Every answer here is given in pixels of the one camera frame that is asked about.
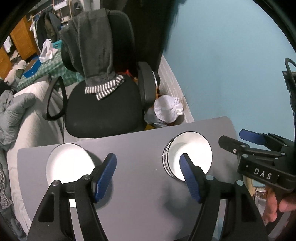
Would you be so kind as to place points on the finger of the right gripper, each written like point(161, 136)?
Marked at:
point(239, 148)
point(267, 140)

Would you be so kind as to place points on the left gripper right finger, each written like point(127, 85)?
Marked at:
point(227, 204)

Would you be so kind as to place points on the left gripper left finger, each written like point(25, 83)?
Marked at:
point(52, 220)

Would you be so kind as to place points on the white bowl black rim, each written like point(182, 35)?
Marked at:
point(196, 146)

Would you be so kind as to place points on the white plate stack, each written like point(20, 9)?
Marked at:
point(67, 163)

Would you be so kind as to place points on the right hand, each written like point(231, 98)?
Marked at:
point(272, 205)

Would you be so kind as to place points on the striped grey clothing pile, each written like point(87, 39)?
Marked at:
point(6, 201)

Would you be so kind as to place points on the patterned bowl under stack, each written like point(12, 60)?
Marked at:
point(165, 159)

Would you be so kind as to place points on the white plastic bag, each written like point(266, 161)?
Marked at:
point(165, 111)

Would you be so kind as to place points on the grey bed mattress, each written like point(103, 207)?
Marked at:
point(34, 131)

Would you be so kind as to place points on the black office chair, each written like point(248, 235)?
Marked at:
point(120, 112)

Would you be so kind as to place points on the grey puffy jacket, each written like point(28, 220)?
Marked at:
point(12, 111)

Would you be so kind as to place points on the black hanging coat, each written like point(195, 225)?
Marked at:
point(150, 20)

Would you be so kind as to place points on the green checkered tablecloth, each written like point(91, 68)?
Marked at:
point(55, 68)

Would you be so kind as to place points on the blue flat box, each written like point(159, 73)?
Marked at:
point(32, 68)

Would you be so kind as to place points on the white bag on table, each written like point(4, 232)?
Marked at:
point(48, 51)

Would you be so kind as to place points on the dark grey striped towel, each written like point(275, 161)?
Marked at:
point(88, 40)

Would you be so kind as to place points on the wooden louvered wardrobe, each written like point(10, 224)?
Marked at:
point(24, 42)

